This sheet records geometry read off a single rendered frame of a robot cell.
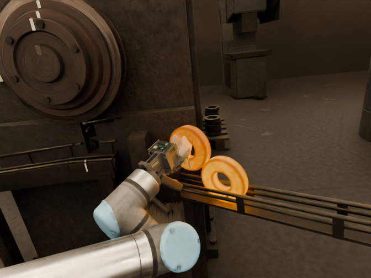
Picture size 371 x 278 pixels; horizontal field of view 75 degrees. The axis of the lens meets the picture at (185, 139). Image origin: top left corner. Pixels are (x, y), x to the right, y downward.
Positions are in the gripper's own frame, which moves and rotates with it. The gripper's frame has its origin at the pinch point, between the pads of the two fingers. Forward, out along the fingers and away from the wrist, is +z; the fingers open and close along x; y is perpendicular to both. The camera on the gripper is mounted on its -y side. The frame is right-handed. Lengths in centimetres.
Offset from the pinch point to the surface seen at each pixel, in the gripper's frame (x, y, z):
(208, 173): -8.3, -7.6, -4.2
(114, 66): 30.0, 25.2, 5.8
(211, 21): 321, -70, 541
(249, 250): -3, -90, 17
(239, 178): -19.1, -6.4, -3.9
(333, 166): -26, -124, 137
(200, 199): -5.2, -17.2, -8.3
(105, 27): 30.3, 37.9, 9.2
